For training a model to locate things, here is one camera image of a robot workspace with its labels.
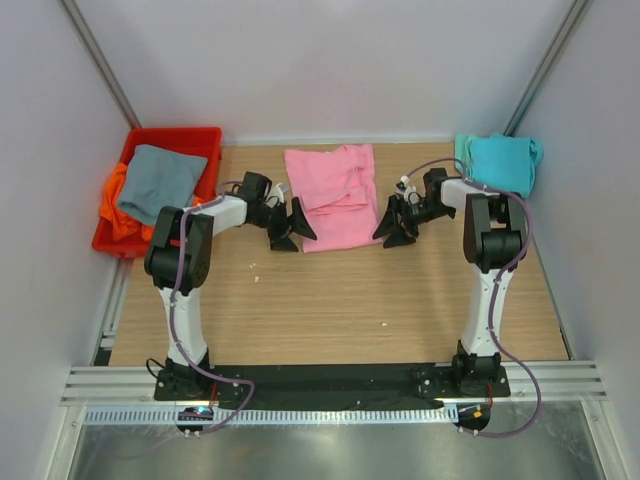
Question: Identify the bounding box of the purple cable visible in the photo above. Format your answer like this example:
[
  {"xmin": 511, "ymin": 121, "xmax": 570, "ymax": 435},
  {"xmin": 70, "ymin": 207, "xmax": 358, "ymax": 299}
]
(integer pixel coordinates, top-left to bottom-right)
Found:
[
  {"xmin": 399, "ymin": 157, "xmax": 544, "ymax": 439},
  {"xmin": 169, "ymin": 180, "xmax": 256, "ymax": 434}
]

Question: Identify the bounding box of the teal folded t shirt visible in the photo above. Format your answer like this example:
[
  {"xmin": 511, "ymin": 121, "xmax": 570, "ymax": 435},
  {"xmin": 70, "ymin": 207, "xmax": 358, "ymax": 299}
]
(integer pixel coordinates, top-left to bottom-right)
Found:
[{"xmin": 454, "ymin": 133, "xmax": 544, "ymax": 198}]

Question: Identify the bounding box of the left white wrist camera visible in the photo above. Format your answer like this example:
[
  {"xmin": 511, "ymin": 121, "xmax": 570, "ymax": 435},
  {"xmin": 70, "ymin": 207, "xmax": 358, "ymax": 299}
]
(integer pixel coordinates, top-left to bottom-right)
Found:
[{"xmin": 266, "ymin": 183, "xmax": 289, "ymax": 207}]

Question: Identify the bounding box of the corner metal post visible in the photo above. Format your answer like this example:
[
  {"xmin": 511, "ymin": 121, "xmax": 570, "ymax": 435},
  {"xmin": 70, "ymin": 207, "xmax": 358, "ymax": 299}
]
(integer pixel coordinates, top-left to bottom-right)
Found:
[
  {"xmin": 503, "ymin": 0, "xmax": 594, "ymax": 137},
  {"xmin": 59, "ymin": 0, "xmax": 141, "ymax": 129}
]

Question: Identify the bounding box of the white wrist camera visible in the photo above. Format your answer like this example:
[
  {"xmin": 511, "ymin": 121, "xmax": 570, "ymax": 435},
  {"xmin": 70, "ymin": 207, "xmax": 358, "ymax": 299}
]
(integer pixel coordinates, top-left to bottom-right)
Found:
[
  {"xmin": 266, "ymin": 183, "xmax": 289, "ymax": 207},
  {"xmin": 395, "ymin": 175, "xmax": 421, "ymax": 205}
]

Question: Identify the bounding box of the right corner metal post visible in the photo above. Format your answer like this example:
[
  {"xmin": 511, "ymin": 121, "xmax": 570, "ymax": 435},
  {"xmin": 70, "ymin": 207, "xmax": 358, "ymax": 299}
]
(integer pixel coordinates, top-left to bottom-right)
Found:
[{"xmin": 503, "ymin": 0, "xmax": 594, "ymax": 137}]

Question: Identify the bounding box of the orange t shirt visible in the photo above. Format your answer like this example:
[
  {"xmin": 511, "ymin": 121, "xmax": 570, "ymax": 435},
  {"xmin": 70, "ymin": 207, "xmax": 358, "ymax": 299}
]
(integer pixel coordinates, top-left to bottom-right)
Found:
[{"xmin": 99, "ymin": 163, "xmax": 153, "ymax": 241}]

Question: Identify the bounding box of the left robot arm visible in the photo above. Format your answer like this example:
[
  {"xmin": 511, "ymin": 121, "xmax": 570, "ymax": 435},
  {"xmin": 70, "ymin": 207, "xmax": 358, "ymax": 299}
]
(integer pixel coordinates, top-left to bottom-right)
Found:
[{"xmin": 144, "ymin": 172, "xmax": 317, "ymax": 400}]

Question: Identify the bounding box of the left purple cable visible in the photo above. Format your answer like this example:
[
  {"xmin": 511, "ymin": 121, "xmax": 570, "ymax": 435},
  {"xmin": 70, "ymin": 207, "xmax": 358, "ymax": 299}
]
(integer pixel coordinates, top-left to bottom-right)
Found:
[{"xmin": 169, "ymin": 180, "xmax": 256, "ymax": 434}]

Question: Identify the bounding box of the grey t shirt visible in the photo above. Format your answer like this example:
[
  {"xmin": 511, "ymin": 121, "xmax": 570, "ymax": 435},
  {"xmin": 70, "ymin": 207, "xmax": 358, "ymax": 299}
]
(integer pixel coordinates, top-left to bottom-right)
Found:
[{"xmin": 116, "ymin": 144, "xmax": 207, "ymax": 226}]

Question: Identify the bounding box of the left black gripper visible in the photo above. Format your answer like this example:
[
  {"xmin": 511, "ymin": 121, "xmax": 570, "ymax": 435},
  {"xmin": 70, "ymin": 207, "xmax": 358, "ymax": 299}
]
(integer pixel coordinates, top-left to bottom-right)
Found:
[{"xmin": 251, "ymin": 198, "xmax": 316, "ymax": 252}]

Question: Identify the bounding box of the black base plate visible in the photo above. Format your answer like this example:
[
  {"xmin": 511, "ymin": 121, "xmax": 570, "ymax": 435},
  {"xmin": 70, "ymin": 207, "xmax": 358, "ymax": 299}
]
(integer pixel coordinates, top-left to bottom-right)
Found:
[{"xmin": 155, "ymin": 363, "xmax": 510, "ymax": 410}]

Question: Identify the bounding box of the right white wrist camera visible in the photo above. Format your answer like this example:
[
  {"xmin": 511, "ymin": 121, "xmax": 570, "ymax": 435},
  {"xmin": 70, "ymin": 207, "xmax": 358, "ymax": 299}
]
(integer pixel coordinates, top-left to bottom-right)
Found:
[{"xmin": 395, "ymin": 175, "xmax": 421, "ymax": 205}]

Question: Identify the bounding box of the pink t shirt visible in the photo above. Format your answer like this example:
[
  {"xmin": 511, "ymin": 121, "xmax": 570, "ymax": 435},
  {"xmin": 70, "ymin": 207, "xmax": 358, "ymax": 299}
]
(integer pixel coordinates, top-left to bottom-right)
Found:
[{"xmin": 284, "ymin": 144, "xmax": 379, "ymax": 253}]

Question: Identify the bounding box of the red plastic bin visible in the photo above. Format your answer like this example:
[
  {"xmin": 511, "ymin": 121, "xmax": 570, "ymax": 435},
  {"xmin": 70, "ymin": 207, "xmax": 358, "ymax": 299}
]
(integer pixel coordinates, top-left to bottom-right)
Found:
[{"xmin": 92, "ymin": 127, "xmax": 222, "ymax": 258}]

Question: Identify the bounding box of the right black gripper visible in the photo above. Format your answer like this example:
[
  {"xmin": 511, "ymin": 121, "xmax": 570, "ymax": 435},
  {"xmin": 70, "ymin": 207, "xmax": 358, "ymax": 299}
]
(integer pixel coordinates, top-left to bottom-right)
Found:
[{"xmin": 372, "ymin": 195, "xmax": 453, "ymax": 250}]

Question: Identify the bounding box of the left corner metal post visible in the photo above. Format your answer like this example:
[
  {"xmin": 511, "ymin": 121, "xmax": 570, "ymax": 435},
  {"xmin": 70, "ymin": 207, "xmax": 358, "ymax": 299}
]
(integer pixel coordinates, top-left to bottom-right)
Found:
[{"xmin": 59, "ymin": 0, "xmax": 141, "ymax": 129}]

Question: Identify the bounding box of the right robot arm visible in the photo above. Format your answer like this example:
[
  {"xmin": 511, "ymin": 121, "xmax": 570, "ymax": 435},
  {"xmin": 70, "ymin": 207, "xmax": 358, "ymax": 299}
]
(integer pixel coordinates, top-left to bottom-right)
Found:
[{"xmin": 373, "ymin": 168, "xmax": 530, "ymax": 398}]

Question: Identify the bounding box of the slotted cable duct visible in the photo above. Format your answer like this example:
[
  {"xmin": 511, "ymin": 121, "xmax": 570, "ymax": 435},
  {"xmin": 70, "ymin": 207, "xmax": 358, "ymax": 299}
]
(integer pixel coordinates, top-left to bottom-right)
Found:
[{"xmin": 83, "ymin": 405, "xmax": 458, "ymax": 427}]

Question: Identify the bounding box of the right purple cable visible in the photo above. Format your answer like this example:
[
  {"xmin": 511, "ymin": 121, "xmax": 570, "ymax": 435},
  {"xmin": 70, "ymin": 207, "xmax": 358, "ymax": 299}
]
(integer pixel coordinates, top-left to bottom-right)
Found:
[{"xmin": 399, "ymin": 157, "xmax": 544, "ymax": 439}]

